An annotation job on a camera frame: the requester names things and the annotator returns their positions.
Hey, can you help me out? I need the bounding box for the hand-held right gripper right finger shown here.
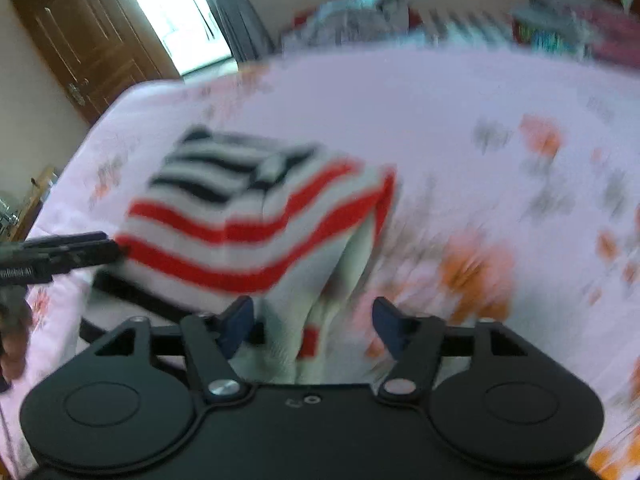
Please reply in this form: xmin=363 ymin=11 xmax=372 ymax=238
xmin=372 ymin=296 xmax=532 ymax=406

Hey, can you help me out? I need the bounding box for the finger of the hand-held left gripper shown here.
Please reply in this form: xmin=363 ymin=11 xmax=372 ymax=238
xmin=20 ymin=231 xmax=124 ymax=276

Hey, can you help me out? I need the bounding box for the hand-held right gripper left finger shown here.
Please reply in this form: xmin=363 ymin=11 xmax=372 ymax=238
xmin=92 ymin=295 xmax=256 ymax=407

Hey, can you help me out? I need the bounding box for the red black striped white sweater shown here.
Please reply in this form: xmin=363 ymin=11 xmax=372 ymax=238
xmin=79 ymin=125 xmax=399 ymax=386

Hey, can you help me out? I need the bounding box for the pile of grey clothes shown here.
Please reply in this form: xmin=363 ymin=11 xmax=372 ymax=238
xmin=279 ymin=0 xmax=417 ymax=54

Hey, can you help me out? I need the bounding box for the stack of folded clothes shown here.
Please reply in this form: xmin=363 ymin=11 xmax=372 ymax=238
xmin=509 ymin=0 xmax=640 ymax=69

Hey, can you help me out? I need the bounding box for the person's left hand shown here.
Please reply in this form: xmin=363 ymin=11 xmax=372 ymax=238
xmin=0 ymin=285 xmax=33 ymax=394

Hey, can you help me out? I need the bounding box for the wooden furniture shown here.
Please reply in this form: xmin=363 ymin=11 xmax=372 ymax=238
xmin=0 ymin=165 xmax=61 ymax=244

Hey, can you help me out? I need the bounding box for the pink floral bedsheet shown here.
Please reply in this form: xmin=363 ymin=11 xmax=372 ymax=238
xmin=0 ymin=45 xmax=640 ymax=480

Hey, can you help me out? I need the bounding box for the brown wooden door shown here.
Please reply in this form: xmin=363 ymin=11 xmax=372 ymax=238
xmin=10 ymin=0 xmax=182 ymax=126

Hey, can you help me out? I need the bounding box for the grey curtain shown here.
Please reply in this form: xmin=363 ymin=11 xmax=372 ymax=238
xmin=187 ymin=0 xmax=281 ymax=64

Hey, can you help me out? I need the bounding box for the grey striped white pillow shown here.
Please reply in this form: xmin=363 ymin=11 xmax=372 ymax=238
xmin=419 ymin=9 xmax=517 ymax=52

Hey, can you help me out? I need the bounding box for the metal door handle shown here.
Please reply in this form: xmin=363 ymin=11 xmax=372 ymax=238
xmin=65 ymin=80 xmax=91 ymax=107

